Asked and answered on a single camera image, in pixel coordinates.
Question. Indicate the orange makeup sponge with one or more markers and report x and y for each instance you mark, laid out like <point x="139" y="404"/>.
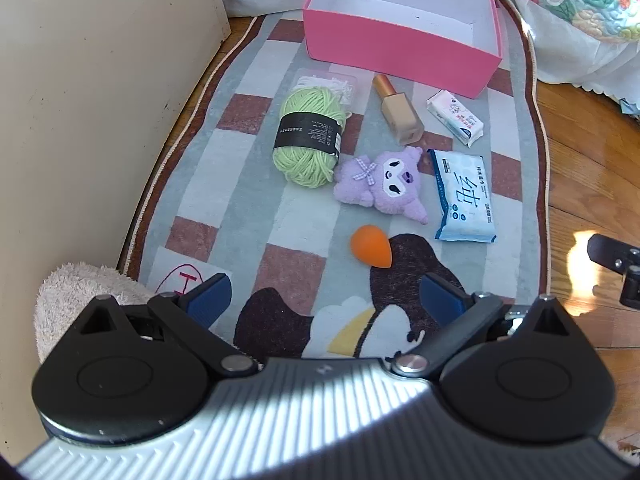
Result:
<point x="369" y="245"/>

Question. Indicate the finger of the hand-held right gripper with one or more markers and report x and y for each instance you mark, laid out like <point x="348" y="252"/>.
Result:
<point x="607" y="251"/>

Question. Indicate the checkered cartoon rug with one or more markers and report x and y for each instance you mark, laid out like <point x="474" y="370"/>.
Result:
<point x="240" y="200"/>

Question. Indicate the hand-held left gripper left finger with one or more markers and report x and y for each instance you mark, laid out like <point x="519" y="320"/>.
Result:
<point x="209" y="300"/>

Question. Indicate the pink cardboard box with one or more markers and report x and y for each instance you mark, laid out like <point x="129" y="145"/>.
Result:
<point x="390" y="55"/>

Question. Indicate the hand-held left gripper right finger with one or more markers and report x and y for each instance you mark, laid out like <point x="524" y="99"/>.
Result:
<point x="442" y="300"/>

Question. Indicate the white bed skirt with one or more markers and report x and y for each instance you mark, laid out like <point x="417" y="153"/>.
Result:
<point x="575" y="60"/>

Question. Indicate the purple plush toy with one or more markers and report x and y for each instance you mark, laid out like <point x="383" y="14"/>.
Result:
<point x="385" y="185"/>

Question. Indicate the white fluffy slipper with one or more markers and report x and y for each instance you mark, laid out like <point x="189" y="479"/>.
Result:
<point x="75" y="295"/>

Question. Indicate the cream wooden cabinet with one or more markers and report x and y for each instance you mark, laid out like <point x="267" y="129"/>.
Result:
<point x="75" y="110"/>

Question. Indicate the blue wet wipes pack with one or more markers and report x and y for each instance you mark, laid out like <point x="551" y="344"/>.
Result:
<point x="462" y="195"/>

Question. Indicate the small white tissue pack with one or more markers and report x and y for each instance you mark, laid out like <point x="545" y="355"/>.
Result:
<point x="455" y="116"/>

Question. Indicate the beige foundation bottle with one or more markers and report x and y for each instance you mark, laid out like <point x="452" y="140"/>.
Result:
<point x="402" y="115"/>

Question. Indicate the green yarn ball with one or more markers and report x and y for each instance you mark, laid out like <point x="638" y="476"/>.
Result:
<point x="305" y="155"/>

